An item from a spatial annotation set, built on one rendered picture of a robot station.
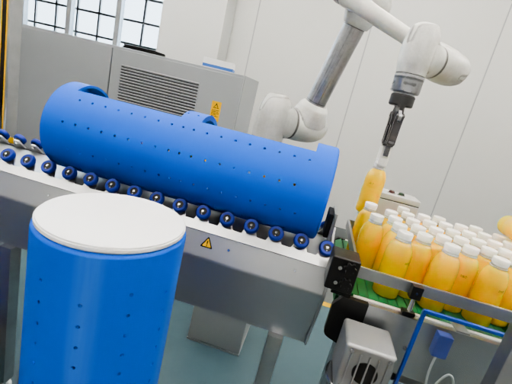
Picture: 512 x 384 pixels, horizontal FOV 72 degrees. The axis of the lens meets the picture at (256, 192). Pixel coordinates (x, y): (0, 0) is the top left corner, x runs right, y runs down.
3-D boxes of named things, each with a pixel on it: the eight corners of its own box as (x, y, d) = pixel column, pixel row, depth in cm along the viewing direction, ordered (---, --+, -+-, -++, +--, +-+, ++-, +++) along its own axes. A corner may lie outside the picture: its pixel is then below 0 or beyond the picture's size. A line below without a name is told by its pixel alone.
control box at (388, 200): (354, 206, 140) (363, 181, 137) (405, 220, 137) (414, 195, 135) (356, 212, 130) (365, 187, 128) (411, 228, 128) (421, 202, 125)
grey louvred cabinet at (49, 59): (33, 175, 373) (44, 31, 336) (225, 233, 343) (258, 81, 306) (-14, 185, 321) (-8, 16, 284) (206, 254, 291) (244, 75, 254)
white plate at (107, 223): (212, 237, 71) (211, 242, 71) (145, 190, 88) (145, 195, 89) (62, 260, 51) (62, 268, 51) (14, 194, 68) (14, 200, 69)
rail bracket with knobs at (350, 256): (322, 276, 97) (333, 242, 94) (348, 283, 96) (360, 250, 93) (321, 293, 87) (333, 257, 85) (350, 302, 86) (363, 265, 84)
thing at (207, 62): (205, 68, 287) (206, 58, 285) (234, 74, 287) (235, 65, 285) (202, 66, 276) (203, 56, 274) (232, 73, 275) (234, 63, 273)
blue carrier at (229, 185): (94, 158, 136) (101, 83, 128) (315, 221, 124) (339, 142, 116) (36, 172, 109) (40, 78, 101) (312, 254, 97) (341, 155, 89)
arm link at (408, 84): (398, 71, 107) (392, 91, 108) (428, 78, 105) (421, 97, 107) (392, 74, 115) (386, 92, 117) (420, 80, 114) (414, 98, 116)
